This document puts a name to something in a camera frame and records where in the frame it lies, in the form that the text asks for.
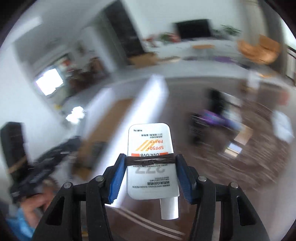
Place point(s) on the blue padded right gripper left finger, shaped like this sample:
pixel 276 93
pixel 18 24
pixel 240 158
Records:
pixel 61 221

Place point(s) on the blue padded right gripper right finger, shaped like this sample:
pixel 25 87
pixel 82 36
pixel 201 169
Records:
pixel 239 219

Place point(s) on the white sunscreen tube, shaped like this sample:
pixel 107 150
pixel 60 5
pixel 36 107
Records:
pixel 151 167

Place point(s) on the clear plastic floss box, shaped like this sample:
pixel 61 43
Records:
pixel 282 126

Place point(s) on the purple toy wand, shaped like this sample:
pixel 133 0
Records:
pixel 213 119

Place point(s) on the black fabric pouch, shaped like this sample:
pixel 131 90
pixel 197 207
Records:
pixel 216 101

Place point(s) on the person's left hand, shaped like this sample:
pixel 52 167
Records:
pixel 35 205

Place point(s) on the white cardboard box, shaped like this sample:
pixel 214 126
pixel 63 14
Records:
pixel 109 116

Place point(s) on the brown cardboard box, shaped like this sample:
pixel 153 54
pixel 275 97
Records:
pixel 144 60

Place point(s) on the dark display shelf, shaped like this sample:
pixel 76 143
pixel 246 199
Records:
pixel 124 29

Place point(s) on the orange lounge chair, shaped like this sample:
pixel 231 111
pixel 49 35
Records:
pixel 264 53

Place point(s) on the white tv cabinet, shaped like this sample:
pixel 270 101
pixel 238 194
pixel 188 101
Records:
pixel 224 48

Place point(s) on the small wooden stool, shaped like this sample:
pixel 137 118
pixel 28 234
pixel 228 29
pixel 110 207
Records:
pixel 206 49

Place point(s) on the green potted plant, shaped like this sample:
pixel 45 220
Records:
pixel 231 31

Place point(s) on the black flat television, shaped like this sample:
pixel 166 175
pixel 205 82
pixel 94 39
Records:
pixel 194 29

